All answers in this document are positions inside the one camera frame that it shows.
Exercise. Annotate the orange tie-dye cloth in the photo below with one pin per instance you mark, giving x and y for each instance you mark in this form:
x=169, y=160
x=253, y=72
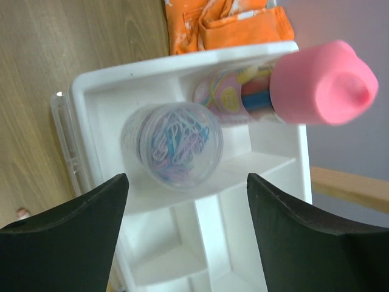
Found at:
x=204, y=25

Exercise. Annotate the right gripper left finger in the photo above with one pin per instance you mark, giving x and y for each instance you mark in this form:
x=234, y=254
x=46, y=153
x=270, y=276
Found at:
x=66, y=248

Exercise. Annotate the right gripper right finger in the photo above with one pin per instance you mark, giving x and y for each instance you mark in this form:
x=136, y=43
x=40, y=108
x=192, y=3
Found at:
x=304, y=248

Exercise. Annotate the white plastic drawer organizer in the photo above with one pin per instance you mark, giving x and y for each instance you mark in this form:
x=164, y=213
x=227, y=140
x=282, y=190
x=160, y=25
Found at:
x=187, y=224

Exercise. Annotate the wooden clothes rack frame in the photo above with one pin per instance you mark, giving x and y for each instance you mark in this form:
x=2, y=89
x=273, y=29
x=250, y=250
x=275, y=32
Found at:
x=367, y=192

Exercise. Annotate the pink capped pen tube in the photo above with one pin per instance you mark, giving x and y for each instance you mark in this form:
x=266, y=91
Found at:
x=327, y=84

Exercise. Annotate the clear jar of paperclips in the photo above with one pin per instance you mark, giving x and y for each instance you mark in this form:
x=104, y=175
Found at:
x=179, y=144

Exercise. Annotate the peach capped white marker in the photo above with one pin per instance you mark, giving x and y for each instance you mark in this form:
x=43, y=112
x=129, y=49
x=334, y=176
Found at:
x=23, y=213

